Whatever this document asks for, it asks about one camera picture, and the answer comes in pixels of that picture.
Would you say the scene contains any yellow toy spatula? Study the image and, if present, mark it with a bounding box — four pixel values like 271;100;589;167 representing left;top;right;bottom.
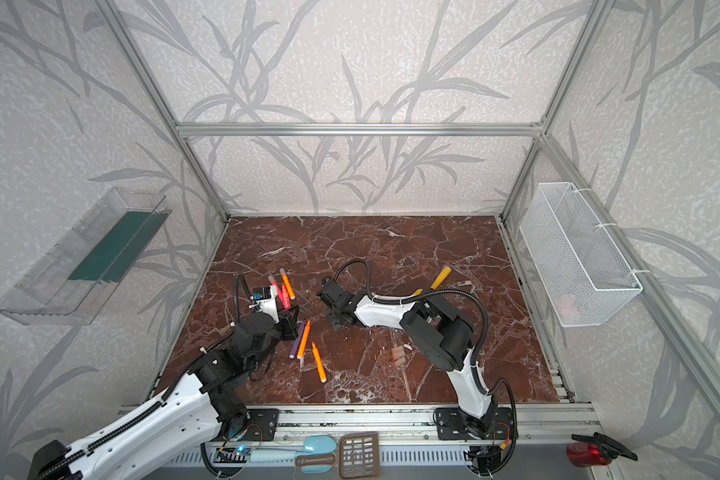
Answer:
414;266;452;296

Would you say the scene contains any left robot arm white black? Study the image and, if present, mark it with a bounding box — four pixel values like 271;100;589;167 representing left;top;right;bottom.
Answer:
28;306;299;479

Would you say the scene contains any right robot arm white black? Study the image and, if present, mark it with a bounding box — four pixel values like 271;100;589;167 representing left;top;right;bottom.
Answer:
317;277;498;439

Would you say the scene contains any brown slotted spatula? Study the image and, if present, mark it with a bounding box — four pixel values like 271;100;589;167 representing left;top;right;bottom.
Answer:
337;432;381;479

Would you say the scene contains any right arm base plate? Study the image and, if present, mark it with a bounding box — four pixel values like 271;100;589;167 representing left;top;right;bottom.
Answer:
433;404;516;441

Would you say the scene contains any red capped pen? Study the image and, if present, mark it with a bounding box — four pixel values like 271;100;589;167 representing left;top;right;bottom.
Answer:
281;285;291;309

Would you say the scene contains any white wire mesh basket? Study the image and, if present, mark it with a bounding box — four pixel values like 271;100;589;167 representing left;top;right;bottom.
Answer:
520;182;643;328

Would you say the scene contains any clear plastic wall tray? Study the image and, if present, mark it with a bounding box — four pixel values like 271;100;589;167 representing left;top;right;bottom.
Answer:
0;187;172;326

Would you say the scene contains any clear pen cap pair upper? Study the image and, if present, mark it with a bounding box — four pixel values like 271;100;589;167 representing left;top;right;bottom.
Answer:
391;346;405;359

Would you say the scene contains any orange pen front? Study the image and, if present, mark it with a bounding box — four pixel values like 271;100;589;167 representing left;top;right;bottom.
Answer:
311;342;327;384

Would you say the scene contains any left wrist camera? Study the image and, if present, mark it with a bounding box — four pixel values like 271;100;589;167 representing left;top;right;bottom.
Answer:
250;285;279;323

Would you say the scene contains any green circuit board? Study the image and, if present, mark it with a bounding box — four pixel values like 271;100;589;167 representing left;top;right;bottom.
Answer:
212;445;250;466

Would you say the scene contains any orange pen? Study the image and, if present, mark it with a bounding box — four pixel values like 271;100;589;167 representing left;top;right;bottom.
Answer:
280;268;296;300
297;320;311;360
311;342;327;384

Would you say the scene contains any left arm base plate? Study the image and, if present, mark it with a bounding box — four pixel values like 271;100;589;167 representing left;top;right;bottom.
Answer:
230;408;280;443

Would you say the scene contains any light blue brush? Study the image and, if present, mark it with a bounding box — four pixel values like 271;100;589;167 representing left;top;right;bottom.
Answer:
247;435;338;474

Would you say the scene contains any red black tool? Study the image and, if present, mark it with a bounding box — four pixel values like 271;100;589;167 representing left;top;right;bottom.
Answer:
566;432;638;468

